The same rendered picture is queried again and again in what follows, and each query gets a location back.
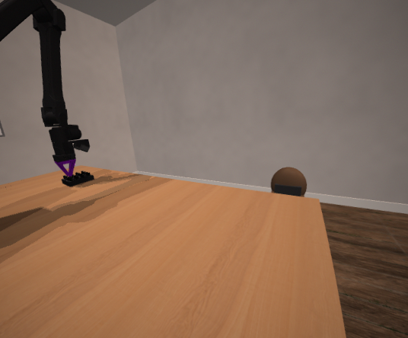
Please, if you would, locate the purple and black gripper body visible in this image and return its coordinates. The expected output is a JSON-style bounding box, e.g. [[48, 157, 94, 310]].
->
[[53, 140, 76, 162]]

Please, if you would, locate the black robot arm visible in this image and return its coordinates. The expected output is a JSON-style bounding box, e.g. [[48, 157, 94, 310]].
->
[[0, 0, 90, 155]]

